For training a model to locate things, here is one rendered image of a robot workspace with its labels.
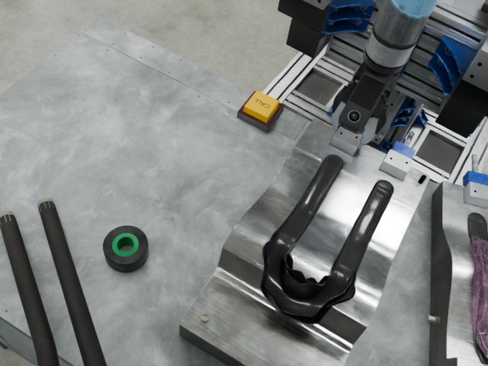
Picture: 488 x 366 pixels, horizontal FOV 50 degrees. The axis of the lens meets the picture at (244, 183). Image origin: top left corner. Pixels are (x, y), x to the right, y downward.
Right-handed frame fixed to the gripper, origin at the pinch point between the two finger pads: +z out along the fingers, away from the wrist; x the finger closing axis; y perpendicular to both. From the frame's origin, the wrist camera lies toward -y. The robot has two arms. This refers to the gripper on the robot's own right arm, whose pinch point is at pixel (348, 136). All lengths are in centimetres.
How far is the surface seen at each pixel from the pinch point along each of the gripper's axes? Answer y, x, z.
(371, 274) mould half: -25.9, -15.1, -0.7
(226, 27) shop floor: 110, 86, 91
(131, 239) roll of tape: -38.7, 24.7, 7.7
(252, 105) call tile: 2.2, 22.3, 7.4
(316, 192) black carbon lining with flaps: -13.6, 0.0, 3.2
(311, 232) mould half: -23.6, -3.0, 0.6
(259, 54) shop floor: 104, 64, 91
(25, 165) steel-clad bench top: -35, 53, 11
